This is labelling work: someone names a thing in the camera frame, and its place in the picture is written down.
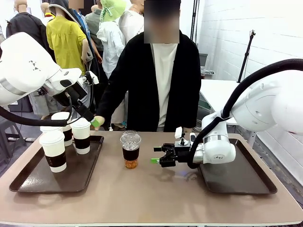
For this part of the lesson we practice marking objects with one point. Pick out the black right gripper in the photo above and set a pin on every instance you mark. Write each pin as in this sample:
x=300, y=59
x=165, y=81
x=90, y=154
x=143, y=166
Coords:
x=183, y=154

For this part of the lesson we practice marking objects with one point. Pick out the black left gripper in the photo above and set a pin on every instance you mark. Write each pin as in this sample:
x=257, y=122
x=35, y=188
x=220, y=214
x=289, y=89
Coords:
x=82, y=110

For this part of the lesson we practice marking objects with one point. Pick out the person's right forearm black sleeve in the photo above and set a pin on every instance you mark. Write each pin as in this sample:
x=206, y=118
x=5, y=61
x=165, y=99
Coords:
x=109, y=104

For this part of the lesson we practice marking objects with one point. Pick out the person's left forearm black sleeve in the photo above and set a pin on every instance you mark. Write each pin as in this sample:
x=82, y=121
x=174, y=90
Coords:
x=193, y=106

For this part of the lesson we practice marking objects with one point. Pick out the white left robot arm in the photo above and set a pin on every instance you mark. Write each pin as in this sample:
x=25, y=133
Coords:
x=23, y=66

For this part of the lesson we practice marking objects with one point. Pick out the dark brown serving tray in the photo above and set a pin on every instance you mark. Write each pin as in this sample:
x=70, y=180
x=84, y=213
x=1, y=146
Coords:
x=236, y=179
x=78, y=172

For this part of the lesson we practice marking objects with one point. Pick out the person's right hand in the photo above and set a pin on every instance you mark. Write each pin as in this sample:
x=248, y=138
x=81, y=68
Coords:
x=102, y=120

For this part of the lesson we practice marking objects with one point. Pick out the person's left hand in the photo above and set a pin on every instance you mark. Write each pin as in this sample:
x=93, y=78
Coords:
x=188, y=130

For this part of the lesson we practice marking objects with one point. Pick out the clear plastic iced tea cup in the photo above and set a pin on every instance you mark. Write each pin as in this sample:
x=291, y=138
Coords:
x=130, y=153

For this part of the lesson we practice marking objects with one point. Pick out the person in black cardigan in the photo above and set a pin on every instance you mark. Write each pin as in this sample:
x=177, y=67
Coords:
x=146, y=82

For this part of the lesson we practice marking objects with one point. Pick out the grey cabinet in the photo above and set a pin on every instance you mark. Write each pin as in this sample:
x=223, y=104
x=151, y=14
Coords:
x=21, y=105

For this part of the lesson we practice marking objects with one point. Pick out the white background table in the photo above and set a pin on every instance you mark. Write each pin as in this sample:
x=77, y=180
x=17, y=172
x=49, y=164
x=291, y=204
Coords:
x=213, y=92

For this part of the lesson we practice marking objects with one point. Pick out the mannequin in white jacket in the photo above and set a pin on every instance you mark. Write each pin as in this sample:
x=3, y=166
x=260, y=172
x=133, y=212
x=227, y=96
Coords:
x=110, y=40

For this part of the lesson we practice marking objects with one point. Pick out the mannequin in yellow dress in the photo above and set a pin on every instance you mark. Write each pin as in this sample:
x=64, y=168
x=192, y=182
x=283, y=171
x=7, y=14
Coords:
x=64, y=40

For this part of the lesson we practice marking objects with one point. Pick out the mannequin in green shirt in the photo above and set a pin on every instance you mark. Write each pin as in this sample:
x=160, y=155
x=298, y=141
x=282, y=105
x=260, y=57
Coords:
x=93, y=23

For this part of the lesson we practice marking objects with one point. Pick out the grey storage box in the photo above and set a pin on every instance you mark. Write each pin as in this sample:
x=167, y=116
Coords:
x=203, y=60

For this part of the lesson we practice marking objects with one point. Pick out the figure in blue shirt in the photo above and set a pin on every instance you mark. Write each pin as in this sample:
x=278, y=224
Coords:
x=81, y=17

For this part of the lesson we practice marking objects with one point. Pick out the mannequin in white shirt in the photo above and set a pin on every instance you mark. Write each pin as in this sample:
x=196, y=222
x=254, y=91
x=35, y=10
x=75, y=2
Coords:
x=130, y=22

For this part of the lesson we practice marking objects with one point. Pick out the light green sun hat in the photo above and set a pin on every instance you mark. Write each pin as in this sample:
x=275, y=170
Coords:
x=113, y=10

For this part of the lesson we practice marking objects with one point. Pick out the mannequin in black jacket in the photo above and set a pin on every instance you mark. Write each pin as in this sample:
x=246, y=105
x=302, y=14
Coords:
x=26, y=26

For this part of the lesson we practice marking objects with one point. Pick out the grey bucket hat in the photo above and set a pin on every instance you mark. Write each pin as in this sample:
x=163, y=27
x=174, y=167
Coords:
x=56, y=6

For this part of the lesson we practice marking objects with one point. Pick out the black light stand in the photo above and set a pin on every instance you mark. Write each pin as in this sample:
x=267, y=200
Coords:
x=194, y=21

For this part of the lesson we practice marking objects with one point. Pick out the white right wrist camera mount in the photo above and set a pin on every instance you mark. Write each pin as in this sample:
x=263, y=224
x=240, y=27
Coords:
x=178, y=133

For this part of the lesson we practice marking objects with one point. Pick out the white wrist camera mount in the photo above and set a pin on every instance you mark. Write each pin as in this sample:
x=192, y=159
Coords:
x=178, y=133
x=93, y=77

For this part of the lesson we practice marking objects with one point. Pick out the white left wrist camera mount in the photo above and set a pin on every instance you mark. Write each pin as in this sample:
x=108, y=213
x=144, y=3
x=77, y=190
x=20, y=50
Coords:
x=93, y=77

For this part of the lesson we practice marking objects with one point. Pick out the black camera tripod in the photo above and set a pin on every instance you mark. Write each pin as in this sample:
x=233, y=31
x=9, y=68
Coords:
x=246, y=56

